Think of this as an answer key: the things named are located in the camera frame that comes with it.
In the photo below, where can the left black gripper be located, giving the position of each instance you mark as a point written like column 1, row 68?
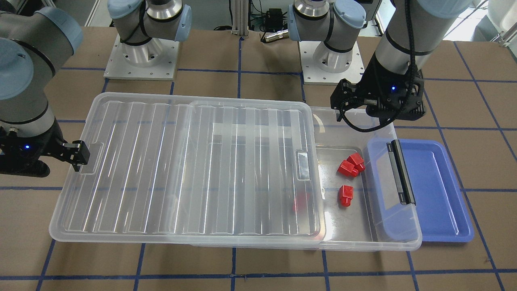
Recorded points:
column 375, row 85

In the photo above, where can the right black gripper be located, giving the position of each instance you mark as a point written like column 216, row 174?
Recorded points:
column 45, row 146

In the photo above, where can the clear plastic box lid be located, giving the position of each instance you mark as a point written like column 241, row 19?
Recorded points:
column 128, row 191

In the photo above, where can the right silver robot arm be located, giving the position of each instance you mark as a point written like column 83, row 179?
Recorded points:
column 34, row 48

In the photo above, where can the red block pair upper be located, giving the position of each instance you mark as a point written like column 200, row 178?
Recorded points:
column 352, row 166

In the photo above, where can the clear plastic storage box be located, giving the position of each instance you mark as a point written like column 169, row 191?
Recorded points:
column 243, row 167

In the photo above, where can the blue plastic tray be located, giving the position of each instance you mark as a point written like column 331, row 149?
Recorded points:
column 440, row 206

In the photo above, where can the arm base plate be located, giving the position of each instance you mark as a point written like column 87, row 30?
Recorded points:
column 156, row 60
column 321, row 66

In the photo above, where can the black box latch handle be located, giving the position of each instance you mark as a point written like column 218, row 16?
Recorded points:
column 400, row 173

